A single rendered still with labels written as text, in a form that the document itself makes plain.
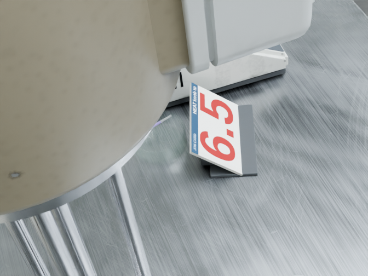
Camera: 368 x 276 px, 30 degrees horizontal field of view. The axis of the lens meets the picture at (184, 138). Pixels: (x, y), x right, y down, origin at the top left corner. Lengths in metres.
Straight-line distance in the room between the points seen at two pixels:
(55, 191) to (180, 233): 0.47
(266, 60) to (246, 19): 0.55
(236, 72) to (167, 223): 0.18
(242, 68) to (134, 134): 0.55
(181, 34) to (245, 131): 0.53
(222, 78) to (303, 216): 0.17
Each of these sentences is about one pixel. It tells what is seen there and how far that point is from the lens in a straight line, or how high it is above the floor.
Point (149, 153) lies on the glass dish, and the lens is 0.66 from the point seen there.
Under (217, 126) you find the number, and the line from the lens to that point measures 0.67.
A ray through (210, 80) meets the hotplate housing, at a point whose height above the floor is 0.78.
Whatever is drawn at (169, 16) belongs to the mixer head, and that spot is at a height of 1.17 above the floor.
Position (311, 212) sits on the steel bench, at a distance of 0.63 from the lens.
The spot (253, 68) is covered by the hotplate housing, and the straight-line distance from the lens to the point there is 0.71.
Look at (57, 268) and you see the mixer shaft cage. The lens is 0.23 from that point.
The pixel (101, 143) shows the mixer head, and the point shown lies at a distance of 0.16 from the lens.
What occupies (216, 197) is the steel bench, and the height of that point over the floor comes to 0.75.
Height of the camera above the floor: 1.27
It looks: 49 degrees down
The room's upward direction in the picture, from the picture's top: 9 degrees counter-clockwise
